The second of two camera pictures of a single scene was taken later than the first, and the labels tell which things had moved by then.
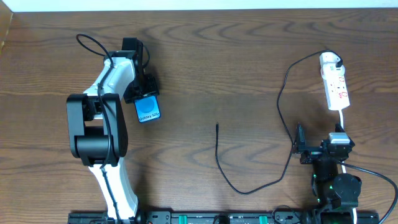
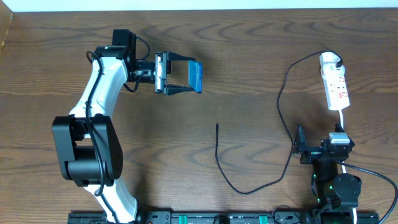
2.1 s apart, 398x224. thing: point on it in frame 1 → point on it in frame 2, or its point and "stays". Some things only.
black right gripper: (311, 149) stays
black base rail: (228, 217) stays
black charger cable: (283, 176) stays
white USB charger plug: (328, 68) stays
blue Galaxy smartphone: (147, 108) → (195, 75)
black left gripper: (144, 93) → (166, 73)
